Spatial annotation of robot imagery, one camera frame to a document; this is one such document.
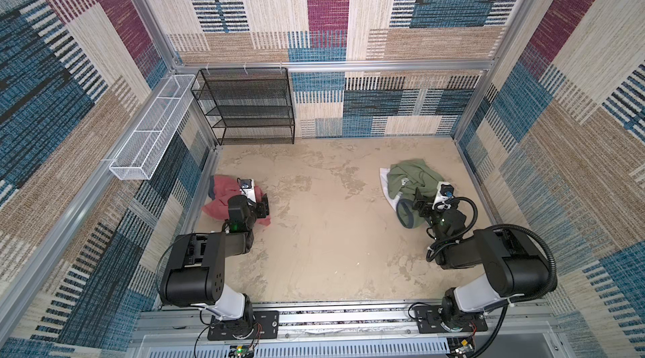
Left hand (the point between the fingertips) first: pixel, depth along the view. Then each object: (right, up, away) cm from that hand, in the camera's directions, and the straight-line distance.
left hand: (256, 191), depth 94 cm
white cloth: (+50, +2, +11) cm, 51 cm away
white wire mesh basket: (-26, +14, -22) cm, 37 cm away
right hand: (+63, +1, -4) cm, 63 cm away
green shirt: (+56, +4, +6) cm, 56 cm away
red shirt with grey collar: (-15, 0, +6) cm, 16 cm away
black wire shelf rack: (-8, +35, +16) cm, 39 cm away
